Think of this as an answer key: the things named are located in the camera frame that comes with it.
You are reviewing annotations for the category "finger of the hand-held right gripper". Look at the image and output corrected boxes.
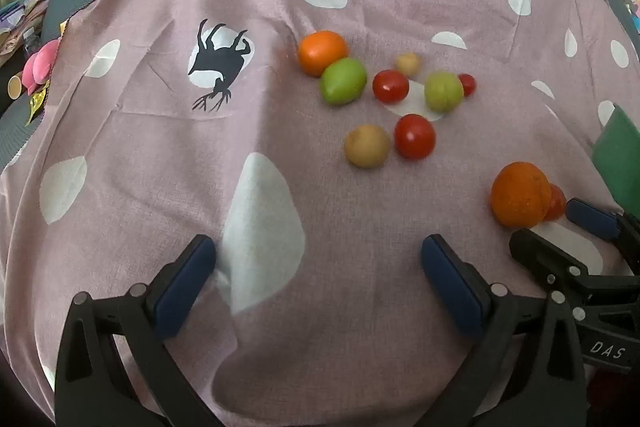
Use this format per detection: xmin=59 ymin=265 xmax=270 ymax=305
xmin=509 ymin=228 xmax=640 ymax=308
xmin=565 ymin=198 xmax=640 ymax=275

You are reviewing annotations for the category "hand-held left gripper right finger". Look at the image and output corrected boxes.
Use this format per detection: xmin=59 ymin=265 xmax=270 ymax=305
xmin=420 ymin=234 xmax=587 ymax=427

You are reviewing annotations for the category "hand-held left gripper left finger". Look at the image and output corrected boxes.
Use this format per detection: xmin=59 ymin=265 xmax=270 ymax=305
xmin=54 ymin=234 xmax=217 ymax=427

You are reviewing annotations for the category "large orange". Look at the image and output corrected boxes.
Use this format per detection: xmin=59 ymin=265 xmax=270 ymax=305
xmin=490 ymin=161 xmax=553 ymax=228

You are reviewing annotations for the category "green plastic container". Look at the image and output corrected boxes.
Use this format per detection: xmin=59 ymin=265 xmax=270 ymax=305
xmin=591 ymin=104 xmax=640 ymax=214

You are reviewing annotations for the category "yellowish green plum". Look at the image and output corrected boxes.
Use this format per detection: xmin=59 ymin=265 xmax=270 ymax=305
xmin=424 ymin=71 xmax=465 ymax=114

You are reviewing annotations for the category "orange-red cherry tomato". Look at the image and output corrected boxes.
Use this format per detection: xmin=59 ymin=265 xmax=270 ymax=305
xmin=542 ymin=183 xmax=568 ymax=222

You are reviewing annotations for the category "small tan round fruit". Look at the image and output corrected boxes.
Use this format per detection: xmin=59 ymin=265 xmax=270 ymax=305
xmin=396 ymin=52 xmax=422 ymax=78

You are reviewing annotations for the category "yellow wrapper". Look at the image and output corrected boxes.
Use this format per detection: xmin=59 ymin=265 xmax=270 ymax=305
xmin=25 ymin=79 xmax=52 ymax=126

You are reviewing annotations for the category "pink plastic toy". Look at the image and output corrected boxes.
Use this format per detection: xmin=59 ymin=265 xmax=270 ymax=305
xmin=22 ymin=39 xmax=61 ymax=90

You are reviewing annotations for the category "small orange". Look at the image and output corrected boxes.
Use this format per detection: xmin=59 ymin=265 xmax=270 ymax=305
xmin=297 ymin=30 xmax=349 ymax=78

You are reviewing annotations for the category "pile of colourful packets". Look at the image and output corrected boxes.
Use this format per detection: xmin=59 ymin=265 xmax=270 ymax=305
xmin=0 ymin=0 xmax=66 ymax=68

